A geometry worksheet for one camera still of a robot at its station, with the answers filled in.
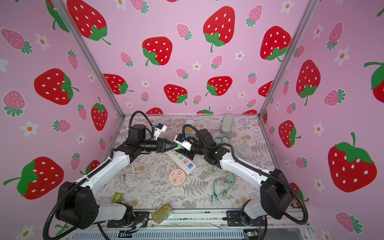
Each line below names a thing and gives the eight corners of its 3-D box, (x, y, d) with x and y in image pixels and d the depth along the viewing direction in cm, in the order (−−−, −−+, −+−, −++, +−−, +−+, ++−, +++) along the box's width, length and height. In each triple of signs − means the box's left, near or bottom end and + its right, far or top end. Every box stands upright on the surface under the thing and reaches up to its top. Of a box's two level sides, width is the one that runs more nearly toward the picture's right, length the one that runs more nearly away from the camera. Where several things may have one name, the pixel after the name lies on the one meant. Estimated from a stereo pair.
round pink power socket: (168, 185, 87) (167, 183, 85) (170, 170, 93) (169, 168, 91) (185, 185, 87) (184, 183, 85) (186, 170, 93) (185, 168, 91)
